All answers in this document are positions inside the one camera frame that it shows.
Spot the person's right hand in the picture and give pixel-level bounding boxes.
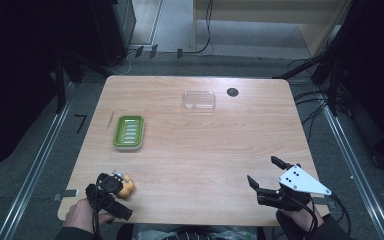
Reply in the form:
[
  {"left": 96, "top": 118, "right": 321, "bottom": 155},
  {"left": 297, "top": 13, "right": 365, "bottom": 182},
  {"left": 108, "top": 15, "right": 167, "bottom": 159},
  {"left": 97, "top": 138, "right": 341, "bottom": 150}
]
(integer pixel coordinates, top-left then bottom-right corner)
[{"left": 279, "top": 201, "right": 325, "bottom": 232}]

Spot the clear plastic box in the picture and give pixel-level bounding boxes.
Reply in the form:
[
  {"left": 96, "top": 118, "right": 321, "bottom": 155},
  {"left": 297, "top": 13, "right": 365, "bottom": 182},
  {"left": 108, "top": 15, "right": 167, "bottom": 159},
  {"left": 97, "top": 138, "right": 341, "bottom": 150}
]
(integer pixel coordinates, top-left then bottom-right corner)
[{"left": 182, "top": 90, "right": 217, "bottom": 113}]

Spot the orange flower-shaped soap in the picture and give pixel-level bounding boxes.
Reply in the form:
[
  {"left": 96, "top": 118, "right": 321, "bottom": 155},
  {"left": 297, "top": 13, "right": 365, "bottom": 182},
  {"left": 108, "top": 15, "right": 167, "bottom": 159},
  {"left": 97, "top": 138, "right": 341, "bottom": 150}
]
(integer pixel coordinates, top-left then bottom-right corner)
[{"left": 114, "top": 173, "right": 136, "bottom": 200}]

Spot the green soap dish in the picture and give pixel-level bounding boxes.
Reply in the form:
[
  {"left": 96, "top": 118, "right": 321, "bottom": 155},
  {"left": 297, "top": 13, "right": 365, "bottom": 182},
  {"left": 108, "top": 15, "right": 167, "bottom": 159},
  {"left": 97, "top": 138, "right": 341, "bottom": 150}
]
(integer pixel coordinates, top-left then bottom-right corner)
[{"left": 112, "top": 114, "right": 146, "bottom": 152}]

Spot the right hand-held gripper cable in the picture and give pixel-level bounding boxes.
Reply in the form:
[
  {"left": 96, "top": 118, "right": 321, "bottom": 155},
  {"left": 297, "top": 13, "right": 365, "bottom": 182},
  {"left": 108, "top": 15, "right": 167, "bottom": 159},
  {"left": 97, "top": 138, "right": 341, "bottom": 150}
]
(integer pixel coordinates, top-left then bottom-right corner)
[{"left": 289, "top": 191, "right": 353, "bottom": 240}]

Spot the person's left hand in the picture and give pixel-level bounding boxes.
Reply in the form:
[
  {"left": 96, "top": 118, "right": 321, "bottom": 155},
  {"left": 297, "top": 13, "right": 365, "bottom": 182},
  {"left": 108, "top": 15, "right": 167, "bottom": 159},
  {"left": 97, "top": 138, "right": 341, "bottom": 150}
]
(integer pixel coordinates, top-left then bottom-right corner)
[{"left": 63, "top": 198, "right": 115, "bottom": 235}]

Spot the white floor cable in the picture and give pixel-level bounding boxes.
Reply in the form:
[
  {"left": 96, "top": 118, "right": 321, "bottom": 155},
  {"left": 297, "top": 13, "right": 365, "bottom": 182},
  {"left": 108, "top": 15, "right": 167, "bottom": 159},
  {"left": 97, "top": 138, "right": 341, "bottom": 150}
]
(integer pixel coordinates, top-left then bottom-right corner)
[{"left": 108, "top": 48, "right": 139, "bottom": 76}]

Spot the metal table bracket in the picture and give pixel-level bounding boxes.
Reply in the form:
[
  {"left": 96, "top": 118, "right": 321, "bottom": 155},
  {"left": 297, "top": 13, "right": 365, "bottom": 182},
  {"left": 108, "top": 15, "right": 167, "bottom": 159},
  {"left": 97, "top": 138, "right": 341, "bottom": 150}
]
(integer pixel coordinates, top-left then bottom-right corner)
[{"left": 53, "top": 188, "right": 80, "bottom": 202}]

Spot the light wooden cabinet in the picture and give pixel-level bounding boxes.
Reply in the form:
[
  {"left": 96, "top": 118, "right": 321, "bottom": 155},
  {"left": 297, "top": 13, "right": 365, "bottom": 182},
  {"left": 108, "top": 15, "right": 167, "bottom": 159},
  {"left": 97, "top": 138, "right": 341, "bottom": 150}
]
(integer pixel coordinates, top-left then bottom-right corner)
[{"left": 193, "top": 0, "right": 354, "bottom": 58}]

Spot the bundle of black floor cables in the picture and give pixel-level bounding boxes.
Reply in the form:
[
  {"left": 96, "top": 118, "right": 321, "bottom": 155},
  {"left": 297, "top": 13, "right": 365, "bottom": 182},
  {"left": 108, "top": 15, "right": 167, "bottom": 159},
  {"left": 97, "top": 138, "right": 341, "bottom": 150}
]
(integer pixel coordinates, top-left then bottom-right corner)
[{"left": 286, "top": 58, "right": 344, "bottom": 141}]

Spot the black cabinet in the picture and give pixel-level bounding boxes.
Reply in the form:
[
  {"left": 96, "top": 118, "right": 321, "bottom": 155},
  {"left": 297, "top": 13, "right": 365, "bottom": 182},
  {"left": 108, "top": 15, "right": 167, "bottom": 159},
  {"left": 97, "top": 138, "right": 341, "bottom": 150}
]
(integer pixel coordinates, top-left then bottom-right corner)
[{"left": 89, "top": 0, "right": 138, "bottom": 67}]

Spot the black metal stand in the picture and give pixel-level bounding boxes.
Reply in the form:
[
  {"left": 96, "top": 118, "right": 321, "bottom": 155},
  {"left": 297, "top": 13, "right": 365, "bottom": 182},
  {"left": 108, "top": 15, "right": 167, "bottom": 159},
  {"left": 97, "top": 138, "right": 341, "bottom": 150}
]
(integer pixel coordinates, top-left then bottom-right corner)
[
  {"left": 273, "top": 19, "right": 358, "bottom": 118},
  {"left": 48, "top": 49, "right": 114, "bottom": 114}
]

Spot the person's clothing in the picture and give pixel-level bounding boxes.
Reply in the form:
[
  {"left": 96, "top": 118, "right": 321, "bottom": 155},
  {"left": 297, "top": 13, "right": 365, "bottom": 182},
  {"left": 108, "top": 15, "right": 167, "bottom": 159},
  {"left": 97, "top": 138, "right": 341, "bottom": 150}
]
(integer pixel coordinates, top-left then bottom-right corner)
[{"left": 117, "top": 223, "right": 268, "bottom": 240}]

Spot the black hanging cable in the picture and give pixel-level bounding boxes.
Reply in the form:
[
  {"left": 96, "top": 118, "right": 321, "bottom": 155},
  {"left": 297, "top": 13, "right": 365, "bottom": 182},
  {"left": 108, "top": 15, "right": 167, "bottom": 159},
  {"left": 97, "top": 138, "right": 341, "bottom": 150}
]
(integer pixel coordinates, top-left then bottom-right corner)
[{"left": 176, "top": 0, "right": 215, "bottom": 60}]

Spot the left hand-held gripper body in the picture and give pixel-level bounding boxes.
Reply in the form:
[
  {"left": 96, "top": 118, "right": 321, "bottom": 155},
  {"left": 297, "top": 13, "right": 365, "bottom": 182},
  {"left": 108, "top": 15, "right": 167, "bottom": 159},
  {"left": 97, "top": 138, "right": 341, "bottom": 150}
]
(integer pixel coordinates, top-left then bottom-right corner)
[{"left": 85, "top": 183, "right": 134, "bottom": 222}]

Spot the metal floor rail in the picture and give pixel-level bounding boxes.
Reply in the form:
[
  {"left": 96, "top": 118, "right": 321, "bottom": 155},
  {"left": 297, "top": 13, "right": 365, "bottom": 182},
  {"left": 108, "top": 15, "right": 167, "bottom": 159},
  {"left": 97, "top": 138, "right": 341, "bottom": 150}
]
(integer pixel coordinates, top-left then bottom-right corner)
[
  {"left": 321, "top": 104, "right": 384, "bottom": 240},
  {"left": 0, "top": 81, "right": 76, "bottom": 240}
]

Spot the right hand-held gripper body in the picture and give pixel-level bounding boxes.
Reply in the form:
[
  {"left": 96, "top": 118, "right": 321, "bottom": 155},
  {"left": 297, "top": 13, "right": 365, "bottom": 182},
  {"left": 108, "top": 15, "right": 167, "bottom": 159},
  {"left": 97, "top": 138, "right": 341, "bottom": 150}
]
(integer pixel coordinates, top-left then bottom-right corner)
[{"left": 256, "top": 163, "right": 333, "bottom": 212}]

